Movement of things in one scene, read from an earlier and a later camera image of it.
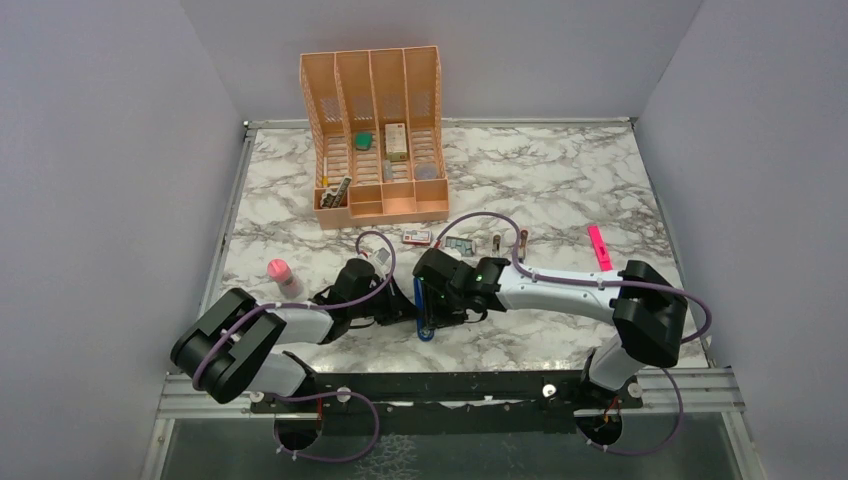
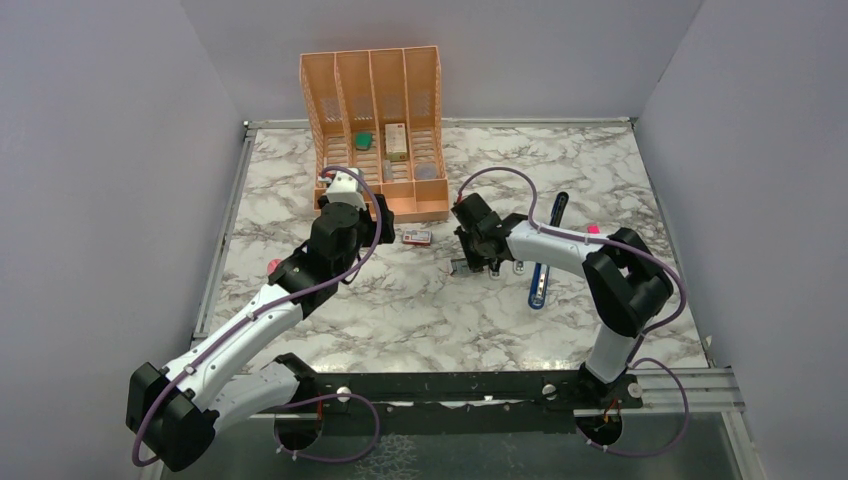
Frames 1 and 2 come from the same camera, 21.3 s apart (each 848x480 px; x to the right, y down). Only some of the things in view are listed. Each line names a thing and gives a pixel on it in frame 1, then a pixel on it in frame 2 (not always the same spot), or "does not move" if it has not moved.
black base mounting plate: x=435 y=403 does not move
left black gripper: x=399 y=307 -> x=366 y=217
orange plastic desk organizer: x=377 y=135 does not move
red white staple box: x=416 y=237 does not move
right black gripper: x=434 y=316 -> x=474 y=262
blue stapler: x=424 y=331 -> x=541 y=273
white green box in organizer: x=395 y=142 does not move
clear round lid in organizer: x=426 y=171 does not move
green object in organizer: x=363 y=140 does not move
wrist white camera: x=381 y=255 -> x=348 y=188
